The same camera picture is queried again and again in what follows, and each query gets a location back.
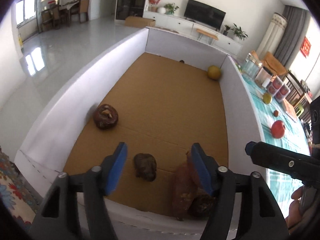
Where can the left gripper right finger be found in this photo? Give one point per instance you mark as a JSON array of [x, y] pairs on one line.
[[217, 182]]

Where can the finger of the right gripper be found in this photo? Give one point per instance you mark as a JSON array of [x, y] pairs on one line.
[[297, 166]]

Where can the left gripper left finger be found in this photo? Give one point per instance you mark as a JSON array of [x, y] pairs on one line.
[[101, 181]]

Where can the small orange tangerine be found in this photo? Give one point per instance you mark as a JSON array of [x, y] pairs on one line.
[[275, 113]]

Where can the yellow green apple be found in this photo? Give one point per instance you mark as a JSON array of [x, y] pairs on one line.
[[267, 98]]

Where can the person's right hand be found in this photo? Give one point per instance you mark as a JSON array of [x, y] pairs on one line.
[[294, 216]]

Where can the wooden chair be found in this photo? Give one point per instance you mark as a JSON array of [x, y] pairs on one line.
[[298, 97]]

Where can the orange book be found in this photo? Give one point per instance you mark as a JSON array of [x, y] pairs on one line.
[[289, 109]]

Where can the right red white can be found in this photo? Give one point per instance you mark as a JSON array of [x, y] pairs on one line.
[[282, 93]]

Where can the red white can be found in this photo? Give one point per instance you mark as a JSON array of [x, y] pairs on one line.
[[282, 93], [274, 86]]

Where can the teal plaid tablecloth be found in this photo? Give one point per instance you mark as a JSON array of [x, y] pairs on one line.
[[294, 139]]

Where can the red apple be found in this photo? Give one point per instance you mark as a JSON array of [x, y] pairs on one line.
[[278, 129]]

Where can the left red white can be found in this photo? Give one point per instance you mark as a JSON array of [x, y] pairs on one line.
[[274, 86]]

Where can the small dark rotten fruit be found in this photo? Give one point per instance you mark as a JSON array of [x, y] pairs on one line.
[[145, 166]]

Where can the black lid clear jar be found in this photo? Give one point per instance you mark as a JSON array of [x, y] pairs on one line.
[[263, 77]]

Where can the dark rotten fruit left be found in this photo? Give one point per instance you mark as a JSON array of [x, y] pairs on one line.
[[105, 117]]

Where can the gold lid clear jar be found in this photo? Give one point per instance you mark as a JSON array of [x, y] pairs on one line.
[[251, 66]]

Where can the floral rug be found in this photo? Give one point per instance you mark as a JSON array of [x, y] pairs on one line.
[[17, 199]]

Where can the grey curtain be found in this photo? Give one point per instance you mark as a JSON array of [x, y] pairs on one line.
[[298, 20]]

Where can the white cardboard box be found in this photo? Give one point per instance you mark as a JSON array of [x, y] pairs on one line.
[[157, 82]]

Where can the yellow fruit in box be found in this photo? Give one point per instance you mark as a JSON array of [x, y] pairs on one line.
[[214, 72]]

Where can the green potted plant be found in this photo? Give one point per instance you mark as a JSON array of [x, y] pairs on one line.
[[239, 33]]

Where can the small wooden bench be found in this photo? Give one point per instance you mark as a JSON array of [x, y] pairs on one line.
[[211, 37]]

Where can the black television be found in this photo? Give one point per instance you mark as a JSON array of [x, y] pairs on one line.
[[204, 13]]

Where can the cardboard box on floor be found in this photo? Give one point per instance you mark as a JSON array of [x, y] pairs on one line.
[[139, 22]]

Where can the white tv cabinet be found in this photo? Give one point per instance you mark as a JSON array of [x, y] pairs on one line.
[[188, 29]]

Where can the dining table with chairs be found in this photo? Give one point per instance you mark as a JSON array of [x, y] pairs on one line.
[[59, 14]]

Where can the green plant by flowers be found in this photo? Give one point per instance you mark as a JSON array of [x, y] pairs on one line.
[[171, 8]]

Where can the red flower vase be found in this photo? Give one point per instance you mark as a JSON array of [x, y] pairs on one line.
[[153, 5]]

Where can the red wall hanging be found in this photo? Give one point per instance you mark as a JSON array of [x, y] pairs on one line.
[[305, 47]]

